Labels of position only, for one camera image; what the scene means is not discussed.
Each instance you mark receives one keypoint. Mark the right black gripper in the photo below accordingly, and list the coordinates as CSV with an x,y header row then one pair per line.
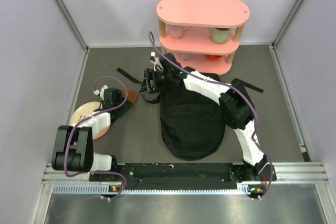
x,y
149,75

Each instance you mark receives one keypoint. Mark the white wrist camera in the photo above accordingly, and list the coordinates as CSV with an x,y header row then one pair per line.
x,y
157,67
100,92

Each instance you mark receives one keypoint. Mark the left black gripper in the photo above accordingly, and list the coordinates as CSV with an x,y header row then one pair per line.
x,y
125,107

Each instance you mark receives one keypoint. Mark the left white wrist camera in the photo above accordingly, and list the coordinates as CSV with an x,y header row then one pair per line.
x,y
100,92

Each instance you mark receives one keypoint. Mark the grey cable duct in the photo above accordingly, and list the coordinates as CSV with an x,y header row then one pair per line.
x,y
109,189

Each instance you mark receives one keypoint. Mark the green mug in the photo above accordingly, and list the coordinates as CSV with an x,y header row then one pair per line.
x,y
219,35

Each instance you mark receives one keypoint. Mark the black student backpack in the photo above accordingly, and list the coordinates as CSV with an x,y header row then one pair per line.
x,y
192,125

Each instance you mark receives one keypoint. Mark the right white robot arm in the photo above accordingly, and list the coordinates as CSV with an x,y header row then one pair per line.
x,y
234,102

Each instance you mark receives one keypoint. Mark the orange bowl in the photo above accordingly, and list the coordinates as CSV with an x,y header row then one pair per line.
x,y
213,57

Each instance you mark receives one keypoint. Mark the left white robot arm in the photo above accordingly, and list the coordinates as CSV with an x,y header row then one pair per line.
x,y
73,148

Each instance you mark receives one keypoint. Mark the clear glass cup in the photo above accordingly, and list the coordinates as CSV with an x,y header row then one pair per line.
x,y
186,56

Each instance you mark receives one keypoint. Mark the brown leather wallet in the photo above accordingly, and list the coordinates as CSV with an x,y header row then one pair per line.
x,y
132,96

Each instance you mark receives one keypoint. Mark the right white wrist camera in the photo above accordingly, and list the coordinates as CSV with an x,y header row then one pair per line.
x,y
157,67

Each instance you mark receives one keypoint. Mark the cream floral plate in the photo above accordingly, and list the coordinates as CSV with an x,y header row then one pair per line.
x,y
85,115

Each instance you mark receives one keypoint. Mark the pink three-tier shelf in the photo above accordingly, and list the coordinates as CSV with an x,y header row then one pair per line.
x,y
200,15

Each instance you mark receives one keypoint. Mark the pink mug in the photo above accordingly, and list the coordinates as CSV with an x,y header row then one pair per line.
x,y
177,31

